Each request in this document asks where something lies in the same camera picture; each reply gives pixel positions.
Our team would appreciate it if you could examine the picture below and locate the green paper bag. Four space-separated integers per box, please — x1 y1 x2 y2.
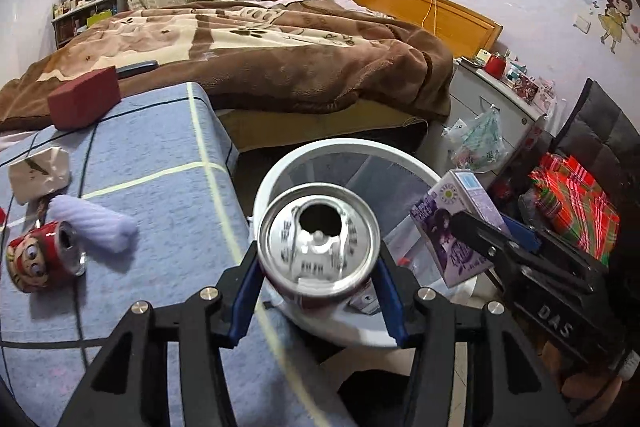
86 9 117 28

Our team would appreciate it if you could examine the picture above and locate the bed with brown blanket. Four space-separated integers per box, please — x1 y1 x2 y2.
0 0 453 132

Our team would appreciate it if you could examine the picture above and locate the printed plastic shopping bag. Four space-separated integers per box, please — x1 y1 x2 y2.
441 104 506 172

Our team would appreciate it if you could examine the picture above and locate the white wall shelf unit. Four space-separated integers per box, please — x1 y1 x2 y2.
50 0 128 50

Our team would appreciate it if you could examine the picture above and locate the row of small printed boxes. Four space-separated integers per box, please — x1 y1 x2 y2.
505 52 558 108

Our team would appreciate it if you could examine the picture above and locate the blue checked tablecloth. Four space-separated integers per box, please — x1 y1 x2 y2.
0 81 361 427

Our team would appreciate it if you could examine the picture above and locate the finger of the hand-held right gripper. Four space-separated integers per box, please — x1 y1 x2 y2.
452 209 541 275
501 213 544 254

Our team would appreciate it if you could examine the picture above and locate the person's right hand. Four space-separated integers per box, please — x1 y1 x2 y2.
562 374 626 414

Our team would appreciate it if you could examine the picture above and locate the white charging cable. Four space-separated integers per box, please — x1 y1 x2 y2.
422 0 441 30

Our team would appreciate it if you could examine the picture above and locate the grey bedside cabinet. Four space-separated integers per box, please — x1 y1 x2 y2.
442 57 556 168

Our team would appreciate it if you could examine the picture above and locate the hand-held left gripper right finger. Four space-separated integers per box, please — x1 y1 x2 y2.
372 247 573 427

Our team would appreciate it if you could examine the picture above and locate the cartoon girl wall sticker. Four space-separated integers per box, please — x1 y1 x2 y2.
575 0 640 55

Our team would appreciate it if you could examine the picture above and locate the red cartoon face can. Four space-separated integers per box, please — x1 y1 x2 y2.
6 219 88 294

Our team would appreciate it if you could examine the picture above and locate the white tissue roll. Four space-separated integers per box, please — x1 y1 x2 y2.
47 194 138 255

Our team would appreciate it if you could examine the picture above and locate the cream paper bag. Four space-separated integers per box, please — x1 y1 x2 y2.
7 146 72 206

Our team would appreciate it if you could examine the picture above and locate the white round trash bin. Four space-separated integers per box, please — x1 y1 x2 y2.
251 138 476 350

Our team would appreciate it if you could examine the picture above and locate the red jar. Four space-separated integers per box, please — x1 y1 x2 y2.
484 52 507 78

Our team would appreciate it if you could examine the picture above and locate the pink pillow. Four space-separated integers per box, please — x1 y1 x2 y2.
280 0 381 15

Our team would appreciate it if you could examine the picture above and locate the black chair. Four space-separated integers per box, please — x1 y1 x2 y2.
555 77 640 258

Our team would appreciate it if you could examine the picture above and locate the dark red box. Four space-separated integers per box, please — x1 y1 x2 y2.
47 67 122 130

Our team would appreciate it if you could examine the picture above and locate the black remote control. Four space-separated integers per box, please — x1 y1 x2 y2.
115 59 160 80

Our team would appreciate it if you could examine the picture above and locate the purple drink carton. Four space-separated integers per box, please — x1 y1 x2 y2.
409 169 511 288

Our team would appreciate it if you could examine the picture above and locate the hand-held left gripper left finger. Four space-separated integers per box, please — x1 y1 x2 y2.
55 242 262 427

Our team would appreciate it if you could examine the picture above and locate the plain red drink can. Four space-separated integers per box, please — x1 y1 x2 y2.
257 184 382 313

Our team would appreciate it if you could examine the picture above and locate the wooden headboard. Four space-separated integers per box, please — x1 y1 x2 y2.
345 0 505 58

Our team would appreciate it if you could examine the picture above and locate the red green striped bag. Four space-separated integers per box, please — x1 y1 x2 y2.
527 152 621 268

